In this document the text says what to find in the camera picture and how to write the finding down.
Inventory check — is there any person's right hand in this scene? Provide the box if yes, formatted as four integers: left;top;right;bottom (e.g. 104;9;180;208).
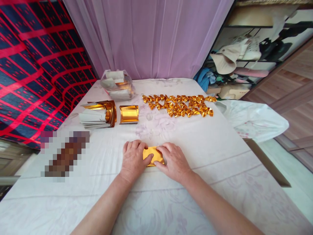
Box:
153;142;194;184

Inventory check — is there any person's left hand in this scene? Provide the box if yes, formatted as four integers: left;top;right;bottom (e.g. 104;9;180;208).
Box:
119;140;155;184

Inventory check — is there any gold foil paper sheet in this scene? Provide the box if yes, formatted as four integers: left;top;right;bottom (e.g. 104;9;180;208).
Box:
142;146;168;168

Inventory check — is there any white floral bed sheet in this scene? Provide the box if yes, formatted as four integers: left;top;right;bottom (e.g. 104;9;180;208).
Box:
0;78;313;235

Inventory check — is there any small stack of gold sheets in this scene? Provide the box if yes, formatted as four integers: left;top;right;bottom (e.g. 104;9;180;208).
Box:
119;105;139;125

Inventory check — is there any large stack of gold sheets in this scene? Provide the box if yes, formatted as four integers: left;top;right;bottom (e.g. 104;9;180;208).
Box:
79;100;117;130

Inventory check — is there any pile of folded gold ingots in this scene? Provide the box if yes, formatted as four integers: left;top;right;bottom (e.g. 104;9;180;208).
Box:
142;94;217;118

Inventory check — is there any clear bag of paper bundles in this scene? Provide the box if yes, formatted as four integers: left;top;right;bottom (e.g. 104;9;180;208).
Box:
100;69;136;102

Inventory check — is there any white plastic bag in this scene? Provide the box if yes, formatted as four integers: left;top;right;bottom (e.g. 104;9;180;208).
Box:
215;99;290;144

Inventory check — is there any purple curtain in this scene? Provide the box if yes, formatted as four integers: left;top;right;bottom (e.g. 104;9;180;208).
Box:
62;0;236;80

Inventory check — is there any red and blue checked blanket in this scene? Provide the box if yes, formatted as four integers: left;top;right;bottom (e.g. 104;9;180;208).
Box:
0;0;98;151

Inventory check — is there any metal shelf with clothes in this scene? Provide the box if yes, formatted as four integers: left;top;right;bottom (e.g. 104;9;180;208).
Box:
193;0;313;101

